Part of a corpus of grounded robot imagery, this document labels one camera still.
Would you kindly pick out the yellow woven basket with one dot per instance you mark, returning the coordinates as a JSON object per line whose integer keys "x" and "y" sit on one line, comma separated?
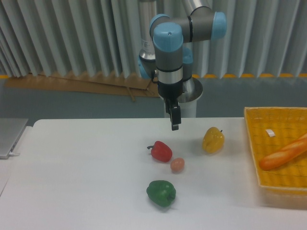
{"x": 278, "y": 142}

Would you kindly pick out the silver laptop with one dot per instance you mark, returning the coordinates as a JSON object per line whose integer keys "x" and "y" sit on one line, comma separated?
{"x": 11, "y": 130}

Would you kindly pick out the brown egg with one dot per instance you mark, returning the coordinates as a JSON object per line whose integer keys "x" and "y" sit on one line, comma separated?
{"x": 177, "y": 165}

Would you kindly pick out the white pleated curtain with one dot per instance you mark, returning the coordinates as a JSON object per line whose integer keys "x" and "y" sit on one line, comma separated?
{"x": 62, "y": 36}

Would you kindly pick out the yellow bell pepper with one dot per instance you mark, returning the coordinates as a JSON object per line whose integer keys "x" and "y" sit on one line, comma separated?
{"x": 213, "y": 140}

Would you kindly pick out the orange baguette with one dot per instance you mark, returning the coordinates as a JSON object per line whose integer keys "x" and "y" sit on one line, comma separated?
{"x": 285, "y": 154}

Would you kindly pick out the green bell pepper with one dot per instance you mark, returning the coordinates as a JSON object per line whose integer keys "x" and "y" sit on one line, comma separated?
{"x": 161, "y": 192}

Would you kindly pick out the white label tag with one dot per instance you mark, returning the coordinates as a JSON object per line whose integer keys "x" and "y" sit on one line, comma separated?
{"x": 270, "y": 133}

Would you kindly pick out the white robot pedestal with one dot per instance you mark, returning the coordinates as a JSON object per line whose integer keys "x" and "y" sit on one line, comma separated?
{"x": 192, "y": 92}

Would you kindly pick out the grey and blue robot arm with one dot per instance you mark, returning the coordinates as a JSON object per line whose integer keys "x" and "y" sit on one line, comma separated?
{"x": 166, "y": 62}

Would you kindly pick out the red bell pepper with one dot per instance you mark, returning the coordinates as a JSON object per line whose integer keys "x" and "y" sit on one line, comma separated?
{"x": 160, "y": 151}

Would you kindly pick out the brown cardboard sheet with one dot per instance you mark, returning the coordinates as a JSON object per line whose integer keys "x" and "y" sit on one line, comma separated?
{"x": 133, "y": 86}

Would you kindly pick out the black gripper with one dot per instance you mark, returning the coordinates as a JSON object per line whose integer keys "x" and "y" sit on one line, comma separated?
{"x": 172, "y": 109}

